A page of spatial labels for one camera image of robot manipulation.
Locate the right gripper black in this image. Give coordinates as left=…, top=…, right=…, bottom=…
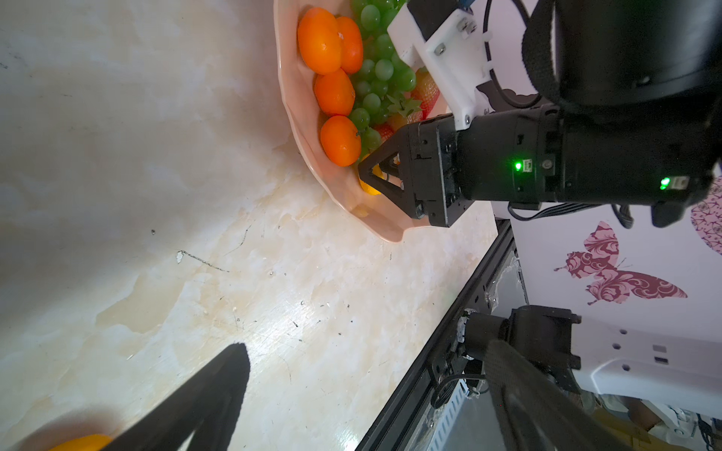
left=358, top=114, right=472, bottom=227

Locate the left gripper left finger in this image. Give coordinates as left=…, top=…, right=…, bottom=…
left=105, top=343, right=251, bottom=450

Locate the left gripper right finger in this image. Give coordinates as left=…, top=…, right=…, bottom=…
left=485, top=340, right=629, bottom=451

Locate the pink petal-shaped fruit bowl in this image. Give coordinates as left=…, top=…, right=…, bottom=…
left=274, top=0, right=430, bottom=242

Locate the orange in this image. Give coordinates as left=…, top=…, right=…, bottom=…
left=313, top=69, right=355, bottom=117
left=320, top=116, right=362, bottom=167
left=337, top=16, right=364, bottom=75
left=297, top=8, right=342, bottom=75

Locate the strawberry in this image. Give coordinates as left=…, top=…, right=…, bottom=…
left=410, top=68, right=440, bottom=120
left=387, top=96, right=423, bottom=132

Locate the green grape bunch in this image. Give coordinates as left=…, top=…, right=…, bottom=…
left=351, top=0, right=417, bottom=156

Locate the strawberry lone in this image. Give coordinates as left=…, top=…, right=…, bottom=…
left=374, top=124, right=394, bottom=142

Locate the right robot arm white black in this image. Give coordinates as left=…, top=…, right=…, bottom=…
left=358, top=1, right=721, bottom=227

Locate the white slotted cable duct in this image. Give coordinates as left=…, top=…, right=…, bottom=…
left=426, top=381, right=468, bottom=451

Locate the black base frame rail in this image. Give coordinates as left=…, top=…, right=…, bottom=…
left=354, top=219, right=582, bottom=451

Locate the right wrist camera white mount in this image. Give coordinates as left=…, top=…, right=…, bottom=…
left=387, top=0, right=493, bottom=131

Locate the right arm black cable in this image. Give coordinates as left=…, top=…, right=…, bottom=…
left=481, top=0, right=636, bottom=229

